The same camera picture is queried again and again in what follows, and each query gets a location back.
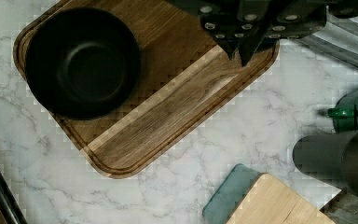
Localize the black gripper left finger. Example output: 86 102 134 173
167 0 244 60

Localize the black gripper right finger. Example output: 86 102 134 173
238 0 327 66

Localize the green white mug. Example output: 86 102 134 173
327 90 358 132

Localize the dark grey cup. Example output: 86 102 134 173
293 130 358 196

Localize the teal canister with wooden lid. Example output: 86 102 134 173
202 163 336 224

